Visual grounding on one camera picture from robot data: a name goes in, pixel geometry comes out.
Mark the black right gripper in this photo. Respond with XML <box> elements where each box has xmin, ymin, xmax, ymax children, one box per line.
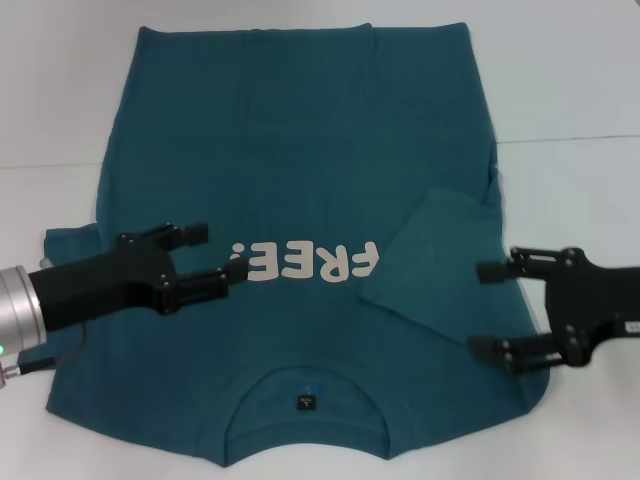
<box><xmin>468</xmin><ymin>247</ymin><xmax>640</xmax><ymax>376</ymax></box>

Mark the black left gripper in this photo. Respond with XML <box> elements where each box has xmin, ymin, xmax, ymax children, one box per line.
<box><xmin>27</xmin><ymin>221</ymin><xmax>249</xmax><ymax>334</ymax></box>

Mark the teal t-shirt with FREE print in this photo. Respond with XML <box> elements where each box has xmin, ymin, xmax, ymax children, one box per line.
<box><xmin>17</xmin><ymin>20</ymin><xmax>551</xmax><ymax>455</ymax></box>

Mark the left arm connector cable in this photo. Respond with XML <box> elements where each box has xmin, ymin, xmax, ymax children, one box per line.
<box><xmin>0</xmin><ymin>319</ymin><xmax>90</xmax><ymax>390</ymax></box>

